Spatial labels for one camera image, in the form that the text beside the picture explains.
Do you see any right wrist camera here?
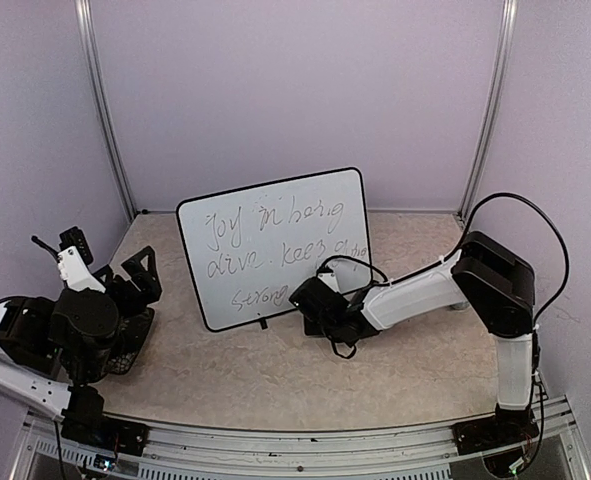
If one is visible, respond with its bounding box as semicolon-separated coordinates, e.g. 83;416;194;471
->
316;267;339;292

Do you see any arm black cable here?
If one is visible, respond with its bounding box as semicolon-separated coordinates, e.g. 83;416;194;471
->
30;234;61;256
314;192;572;360

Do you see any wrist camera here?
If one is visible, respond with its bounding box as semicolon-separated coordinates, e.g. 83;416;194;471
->
316;267;339;292
57;226;106;293

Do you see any aluminium front rail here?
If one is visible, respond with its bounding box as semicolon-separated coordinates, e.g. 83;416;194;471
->
9;397;589;480

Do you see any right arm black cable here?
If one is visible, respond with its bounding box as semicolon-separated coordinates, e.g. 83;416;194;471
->
314;192;572;360

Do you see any aluminium corner post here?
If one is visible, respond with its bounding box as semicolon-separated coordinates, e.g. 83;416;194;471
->
458;0;519;219
74;0;137;223

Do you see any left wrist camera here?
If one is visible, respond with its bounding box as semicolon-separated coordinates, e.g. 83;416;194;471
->
57;226;106;293

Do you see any right aluminium corner post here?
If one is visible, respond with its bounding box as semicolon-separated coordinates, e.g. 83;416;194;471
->
458;0;519;219

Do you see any light blue ceramic mug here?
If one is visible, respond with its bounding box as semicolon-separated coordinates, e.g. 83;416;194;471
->
448;302;471;311

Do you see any white whiteboard black frame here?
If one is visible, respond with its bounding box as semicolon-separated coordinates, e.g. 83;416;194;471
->
176;167;373;332

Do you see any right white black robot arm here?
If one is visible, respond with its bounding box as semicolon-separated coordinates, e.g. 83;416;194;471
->
289;231;543;454

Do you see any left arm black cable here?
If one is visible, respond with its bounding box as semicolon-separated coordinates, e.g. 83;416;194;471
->
30;234;61;256

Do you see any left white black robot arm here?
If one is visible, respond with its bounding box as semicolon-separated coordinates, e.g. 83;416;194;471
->
0;243;162;456

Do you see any left aluminium corner post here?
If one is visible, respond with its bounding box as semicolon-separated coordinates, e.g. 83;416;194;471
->
74;0;137;223

